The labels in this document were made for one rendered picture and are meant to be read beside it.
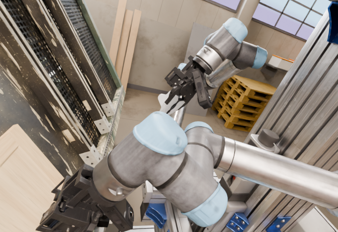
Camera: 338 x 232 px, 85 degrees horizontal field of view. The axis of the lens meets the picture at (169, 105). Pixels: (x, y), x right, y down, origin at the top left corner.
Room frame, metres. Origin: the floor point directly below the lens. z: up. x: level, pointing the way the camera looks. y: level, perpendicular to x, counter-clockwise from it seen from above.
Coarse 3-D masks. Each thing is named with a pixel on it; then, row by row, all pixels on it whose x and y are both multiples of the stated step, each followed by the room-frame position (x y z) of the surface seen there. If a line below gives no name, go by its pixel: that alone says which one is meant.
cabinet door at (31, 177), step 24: (0, 144) 0.41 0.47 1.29; (24, 144) 0.49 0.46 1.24; (0, 168) 0.37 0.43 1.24; (24, 168) 0.43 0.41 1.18; (48, 168) 0.52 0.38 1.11; (0, 192) 0.33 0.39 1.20; (24, 192) 0.38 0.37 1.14; (48, 192) 0.46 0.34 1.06; (0, 216) 0.29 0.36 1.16; (24, 216) 0.33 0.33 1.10
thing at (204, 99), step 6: (192, 72) 0.54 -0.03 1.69; (198, 72) 0.53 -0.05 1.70; (198, 78) 0.52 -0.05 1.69; (204, 78) 0.56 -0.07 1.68; (198, 84) 0.51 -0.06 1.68; (204, 84) 0.52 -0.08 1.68; (198, 90) 0.49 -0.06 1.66; (204, 90) 0.49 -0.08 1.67; (198, 96) 0.48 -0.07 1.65; (204, 96) 0.48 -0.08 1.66; (198, 102) 0.48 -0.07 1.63; (204, 102) 0.47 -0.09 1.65; (210, 102) 0.48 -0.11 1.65; (204, 108) 0.48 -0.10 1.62
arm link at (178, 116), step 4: (180, 64) 1.00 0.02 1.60; (184, 64) 1.00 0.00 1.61; (180, 68) 0.97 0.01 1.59; (184, 108) 0.89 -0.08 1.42; (176, 112) 0.86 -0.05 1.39; (180, 112) 0.86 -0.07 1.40; (184, 112) 0.88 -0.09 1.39; (172, 116) 0.85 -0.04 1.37; (176, 116) 0.85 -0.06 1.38; (180, 116) 0.86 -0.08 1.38; (176, 120) 0.84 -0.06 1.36; (180, 120) 0.85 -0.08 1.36; (180, 124) 0.84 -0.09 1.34
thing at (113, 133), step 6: (120, 90) 1.88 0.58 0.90; (114, 96) 1.74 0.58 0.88; (114, 102) 1.59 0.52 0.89; (120, 102) 1.70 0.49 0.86; (120, 108) 1.62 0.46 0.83; (120, 114) 1.55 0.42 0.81; (108, 120) 1.28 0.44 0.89; (114, 126) 1.28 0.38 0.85; (108, 132) 1.12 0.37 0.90; (114, 132) 1.23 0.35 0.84; (102, 138) 1.05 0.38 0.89; (114, 138) 1.18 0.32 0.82; (102, 144) 0.98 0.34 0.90; (102, 150) 0.92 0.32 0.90; (108, 150) 1.00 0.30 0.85
